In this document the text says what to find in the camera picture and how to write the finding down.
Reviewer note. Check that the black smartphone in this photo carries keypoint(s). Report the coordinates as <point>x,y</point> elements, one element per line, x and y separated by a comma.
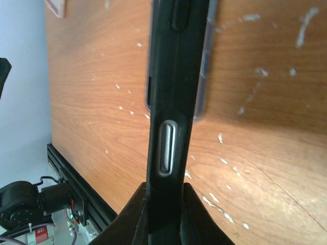
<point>166,147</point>

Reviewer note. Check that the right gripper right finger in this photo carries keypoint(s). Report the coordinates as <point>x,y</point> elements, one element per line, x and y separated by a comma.
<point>197,226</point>

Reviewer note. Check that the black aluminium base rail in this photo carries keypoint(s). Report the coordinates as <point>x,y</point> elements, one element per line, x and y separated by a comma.
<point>86,205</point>

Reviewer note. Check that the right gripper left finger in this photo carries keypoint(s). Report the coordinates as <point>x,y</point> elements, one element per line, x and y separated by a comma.
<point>131,225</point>

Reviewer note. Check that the black phone case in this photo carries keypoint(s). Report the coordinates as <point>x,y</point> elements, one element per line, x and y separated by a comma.
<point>177,39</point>

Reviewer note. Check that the pink translucent phone case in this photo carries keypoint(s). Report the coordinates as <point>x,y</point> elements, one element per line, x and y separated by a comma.
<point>58,7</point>

